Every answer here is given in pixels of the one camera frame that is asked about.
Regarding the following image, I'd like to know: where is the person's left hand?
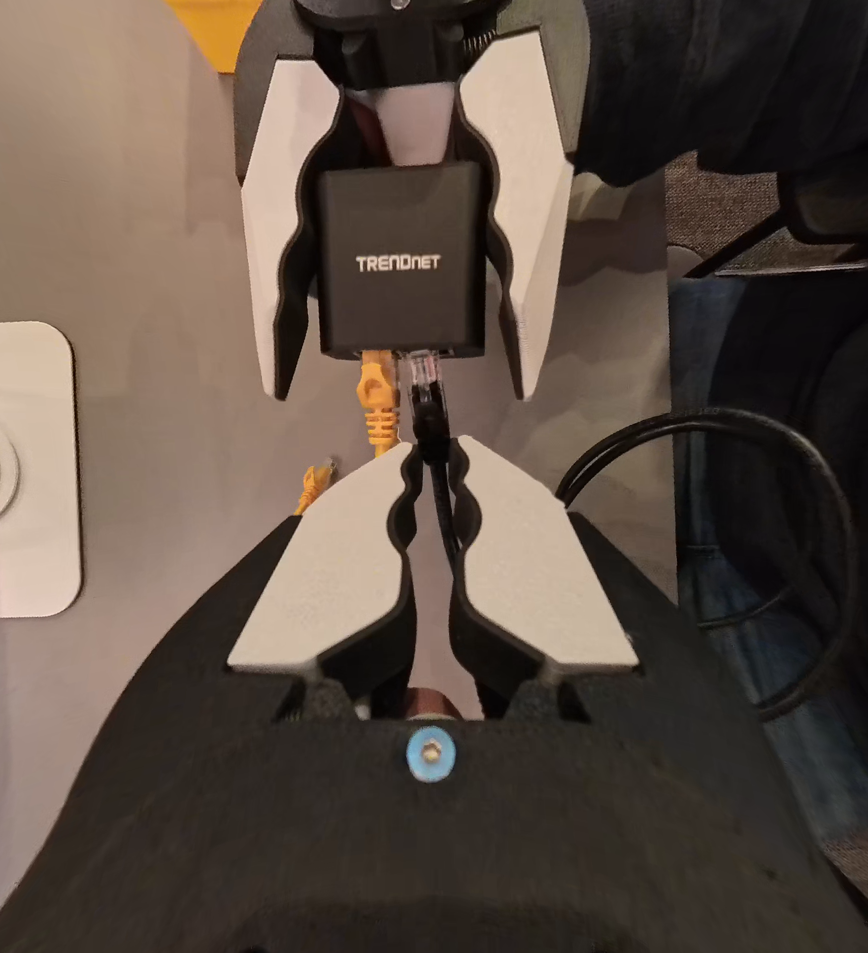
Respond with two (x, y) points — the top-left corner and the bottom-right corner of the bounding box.
(402, 686), (466, 721)

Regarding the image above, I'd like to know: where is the black network switch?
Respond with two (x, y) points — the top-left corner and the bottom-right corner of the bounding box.
(313, 160), (488, 361)

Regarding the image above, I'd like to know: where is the white document stand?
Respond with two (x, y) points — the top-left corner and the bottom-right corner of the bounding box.
(0, 322), (83, 620)

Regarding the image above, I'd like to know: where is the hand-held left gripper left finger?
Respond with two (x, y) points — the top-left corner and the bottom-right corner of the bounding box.
(225, 441), (418, 719)

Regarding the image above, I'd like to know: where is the black ethernet cable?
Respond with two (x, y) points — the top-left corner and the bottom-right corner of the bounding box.
(397, 348), (861, 722)

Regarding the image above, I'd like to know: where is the black office chair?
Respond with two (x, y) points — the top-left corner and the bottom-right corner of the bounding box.
(683, 171), (868, 280)

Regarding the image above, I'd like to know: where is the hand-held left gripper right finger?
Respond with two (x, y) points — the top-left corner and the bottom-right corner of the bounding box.
(447, 435), (641, 719)

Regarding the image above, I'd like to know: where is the orange ethernet cable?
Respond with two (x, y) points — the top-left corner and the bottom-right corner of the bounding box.
(296, 348), (401, 516)

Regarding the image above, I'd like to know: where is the yellow plastic bin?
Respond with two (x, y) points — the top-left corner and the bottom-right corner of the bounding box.
(162, 0), (265, 75)

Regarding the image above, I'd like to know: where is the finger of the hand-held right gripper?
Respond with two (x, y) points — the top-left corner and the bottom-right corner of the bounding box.
(455, 30), (576, 403)
(242, 57), (345, 403)

